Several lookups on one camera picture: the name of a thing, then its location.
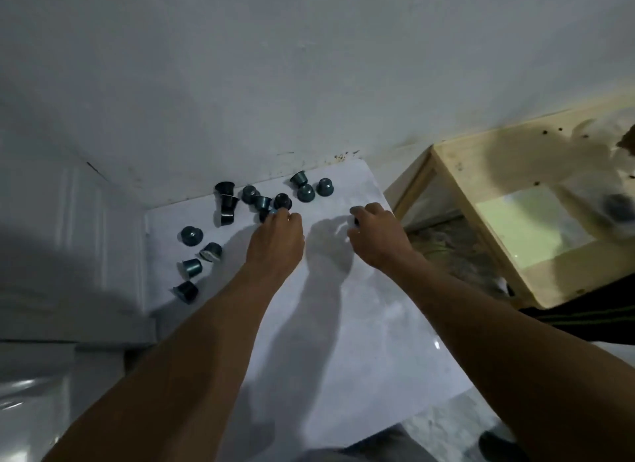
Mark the person's right forearm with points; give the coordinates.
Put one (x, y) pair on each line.
(521, 357)

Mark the clear plastic sheet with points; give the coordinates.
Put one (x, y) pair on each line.
(526, 228)

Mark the person's right hand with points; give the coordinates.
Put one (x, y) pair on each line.
(379, 238)

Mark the person's left forearm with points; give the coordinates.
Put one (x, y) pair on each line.
(173, 377)

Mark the cluster of dark teal capsules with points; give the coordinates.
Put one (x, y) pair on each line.
(191, 236)

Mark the person's grey shorts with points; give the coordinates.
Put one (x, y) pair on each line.
(387, 449)

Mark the person's left hand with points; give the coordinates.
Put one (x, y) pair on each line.
(275, 245)

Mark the clear bag with dark object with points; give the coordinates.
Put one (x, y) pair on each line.
(617, 206)

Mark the black slipper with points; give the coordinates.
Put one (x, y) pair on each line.
(501, 449)

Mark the pale wooden side table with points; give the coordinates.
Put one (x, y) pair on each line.
(456, 169)

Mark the white drawer cabinet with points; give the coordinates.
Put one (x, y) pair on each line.
(74, 258)

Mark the white marble table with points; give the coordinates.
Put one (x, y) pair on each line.
(372, 352)

